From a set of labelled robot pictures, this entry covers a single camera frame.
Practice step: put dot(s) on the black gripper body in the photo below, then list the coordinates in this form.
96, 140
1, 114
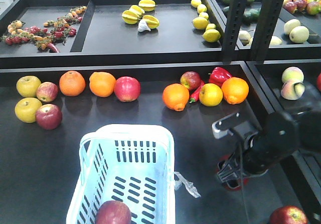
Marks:
253, 150

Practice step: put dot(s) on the dark red apple front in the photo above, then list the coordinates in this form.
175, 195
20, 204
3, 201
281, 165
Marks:
228, 171

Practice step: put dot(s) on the dark red apple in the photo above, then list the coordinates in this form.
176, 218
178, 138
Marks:
191, 80
48, 116
228, 171

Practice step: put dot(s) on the light blue plastic basket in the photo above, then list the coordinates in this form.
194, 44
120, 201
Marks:
129, 163

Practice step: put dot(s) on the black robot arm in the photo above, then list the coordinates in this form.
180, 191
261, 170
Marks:
296, 127

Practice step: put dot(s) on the orange fruit right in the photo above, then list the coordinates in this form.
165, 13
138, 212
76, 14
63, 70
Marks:
235, 90

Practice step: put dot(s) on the orange fruit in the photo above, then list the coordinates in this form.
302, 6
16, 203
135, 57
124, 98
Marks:
102, 84
72, 83
175, 96
235, 90

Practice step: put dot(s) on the pale peach front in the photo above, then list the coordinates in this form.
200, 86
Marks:
292, 89

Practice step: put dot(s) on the pale peach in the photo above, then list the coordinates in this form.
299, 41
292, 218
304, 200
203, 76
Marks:
292, 89
292, 73

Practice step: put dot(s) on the yellow apple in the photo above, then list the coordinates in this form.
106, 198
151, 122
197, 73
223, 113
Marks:
210, 95
26, 108
27, 86

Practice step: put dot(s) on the clear plastic strip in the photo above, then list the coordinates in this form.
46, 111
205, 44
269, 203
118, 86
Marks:
180, 181

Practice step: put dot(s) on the red chili pepper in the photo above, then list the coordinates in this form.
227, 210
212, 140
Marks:
194, 97

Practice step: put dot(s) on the pale peach rear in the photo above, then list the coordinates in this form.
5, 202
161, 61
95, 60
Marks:
292, 73

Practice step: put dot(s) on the red bell pepper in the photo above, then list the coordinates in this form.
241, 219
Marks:
219, 75

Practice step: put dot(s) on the orange fruit left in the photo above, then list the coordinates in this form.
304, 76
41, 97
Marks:
175, 96

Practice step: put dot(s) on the black upper fruit tray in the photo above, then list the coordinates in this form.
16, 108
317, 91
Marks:
287, 52

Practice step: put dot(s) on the bright red apple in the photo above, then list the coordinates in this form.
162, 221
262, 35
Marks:
127, 89

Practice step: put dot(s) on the black left upper tray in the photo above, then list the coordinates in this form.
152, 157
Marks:
103, 38

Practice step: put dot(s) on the white garlic bulb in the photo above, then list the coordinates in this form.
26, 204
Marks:
143, 26

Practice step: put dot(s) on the dark red apple left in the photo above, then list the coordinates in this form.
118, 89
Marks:
48, 116

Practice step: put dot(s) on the pink red small apple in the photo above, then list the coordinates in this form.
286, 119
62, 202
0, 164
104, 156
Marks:
47, 92

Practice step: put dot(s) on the yellow apple front left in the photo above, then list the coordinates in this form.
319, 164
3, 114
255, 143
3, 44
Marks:
26, 108

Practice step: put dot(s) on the yellow apple far left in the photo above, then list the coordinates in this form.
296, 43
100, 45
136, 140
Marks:
27, 86

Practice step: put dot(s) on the black shelf upright post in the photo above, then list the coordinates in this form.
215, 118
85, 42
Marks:
250, 20

